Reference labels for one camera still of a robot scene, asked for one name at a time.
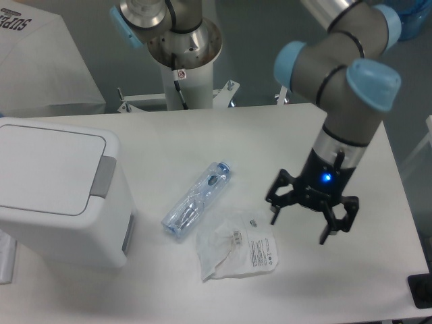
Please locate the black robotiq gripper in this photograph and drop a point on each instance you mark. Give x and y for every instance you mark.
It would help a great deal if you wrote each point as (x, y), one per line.
(324, 184)

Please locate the white push-lid trash can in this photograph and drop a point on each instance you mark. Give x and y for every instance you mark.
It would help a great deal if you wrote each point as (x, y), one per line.
(64, 193)

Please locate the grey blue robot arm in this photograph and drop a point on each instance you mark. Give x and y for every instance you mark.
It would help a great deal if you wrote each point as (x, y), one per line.
(340, 75)

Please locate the clear plastic packaging bag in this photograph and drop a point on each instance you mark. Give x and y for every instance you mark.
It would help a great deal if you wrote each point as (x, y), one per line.
(236, 244)

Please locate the clear plastic water bottle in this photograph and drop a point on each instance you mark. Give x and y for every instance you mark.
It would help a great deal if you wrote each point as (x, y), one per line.
(188, 211)

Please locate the black device at edge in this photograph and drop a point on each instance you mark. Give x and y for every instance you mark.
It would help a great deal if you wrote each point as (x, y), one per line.
(420, 288)

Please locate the blue water jug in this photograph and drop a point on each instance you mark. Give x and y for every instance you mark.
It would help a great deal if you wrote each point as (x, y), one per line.
(412, 15)

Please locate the white cloth with lettering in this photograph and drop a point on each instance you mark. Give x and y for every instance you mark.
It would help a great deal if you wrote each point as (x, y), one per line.
(42, 71)

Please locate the white frame at right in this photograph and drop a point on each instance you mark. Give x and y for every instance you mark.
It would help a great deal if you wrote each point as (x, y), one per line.
(417, 155)

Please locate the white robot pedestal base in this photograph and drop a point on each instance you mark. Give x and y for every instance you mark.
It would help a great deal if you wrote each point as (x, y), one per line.
(186, 63)

